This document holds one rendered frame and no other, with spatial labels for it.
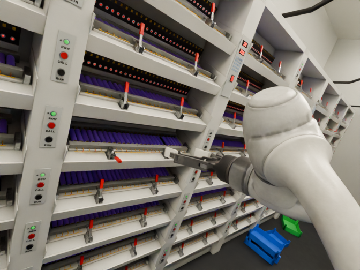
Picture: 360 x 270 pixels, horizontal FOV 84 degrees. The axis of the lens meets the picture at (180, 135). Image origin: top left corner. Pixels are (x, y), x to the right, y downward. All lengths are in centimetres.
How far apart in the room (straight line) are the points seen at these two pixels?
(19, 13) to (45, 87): 16
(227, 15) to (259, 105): 84
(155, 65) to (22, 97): 39
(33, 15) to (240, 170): 59
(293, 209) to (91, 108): 58
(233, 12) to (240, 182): 83
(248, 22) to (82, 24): 70
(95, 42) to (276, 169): 55
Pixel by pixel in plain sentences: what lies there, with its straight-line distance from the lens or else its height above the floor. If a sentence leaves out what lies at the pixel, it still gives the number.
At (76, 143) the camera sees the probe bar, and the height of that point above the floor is 97.
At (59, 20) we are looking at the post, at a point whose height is 131.
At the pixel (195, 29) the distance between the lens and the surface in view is 85.
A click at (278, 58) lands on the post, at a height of 166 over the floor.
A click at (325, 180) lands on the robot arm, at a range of 31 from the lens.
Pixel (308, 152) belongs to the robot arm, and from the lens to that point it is 33.
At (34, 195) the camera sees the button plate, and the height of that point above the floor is 82.
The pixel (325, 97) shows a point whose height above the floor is 167.
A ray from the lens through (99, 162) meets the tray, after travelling 76.
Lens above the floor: 127
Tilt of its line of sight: 13 degrees down
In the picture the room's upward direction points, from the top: 19 degrees clockwise
